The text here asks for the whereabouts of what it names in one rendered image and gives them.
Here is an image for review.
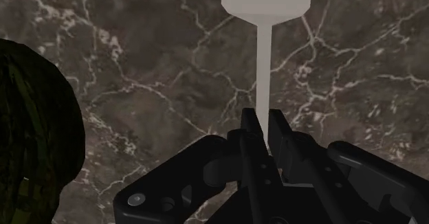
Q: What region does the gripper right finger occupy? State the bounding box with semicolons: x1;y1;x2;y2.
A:
267;109;429;224

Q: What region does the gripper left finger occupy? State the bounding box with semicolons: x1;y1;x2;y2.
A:
113;107;283;224

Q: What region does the dark green round object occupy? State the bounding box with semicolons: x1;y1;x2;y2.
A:
0;38;87;224

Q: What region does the white spatula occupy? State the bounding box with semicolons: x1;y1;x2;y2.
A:
221;0;314;149

